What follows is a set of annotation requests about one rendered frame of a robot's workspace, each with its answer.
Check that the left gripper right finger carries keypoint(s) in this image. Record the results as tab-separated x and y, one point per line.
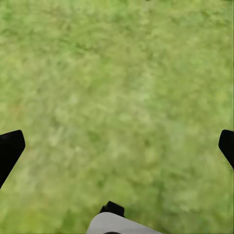
226	145

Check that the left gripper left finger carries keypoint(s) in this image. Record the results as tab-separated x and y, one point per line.
12	145

